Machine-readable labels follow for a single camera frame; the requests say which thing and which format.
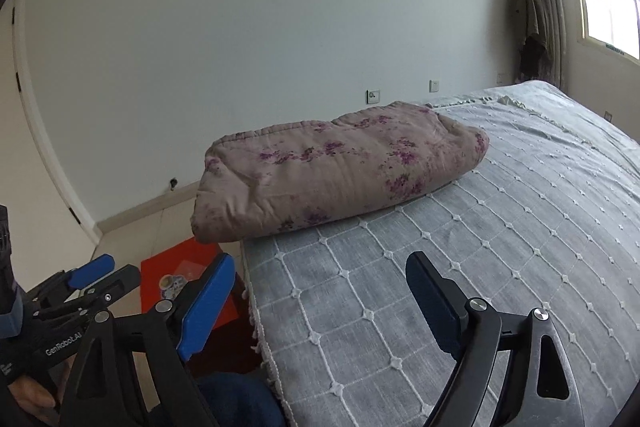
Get pink floral quilted garment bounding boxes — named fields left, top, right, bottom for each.
left=191, top=102, right=489, bottom=243

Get hanging clothes in corner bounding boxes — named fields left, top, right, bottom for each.
left=514, top=0, right=551, bottom=80

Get person's left hand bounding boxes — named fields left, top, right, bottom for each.
left=9, top=355, right=75, bottom=426

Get red box on floor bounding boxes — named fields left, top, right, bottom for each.
left=140, top=237, right=248, bottom=329

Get grey quilted bedspread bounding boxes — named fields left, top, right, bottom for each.
left=243, top=81, right=639, bottom=426

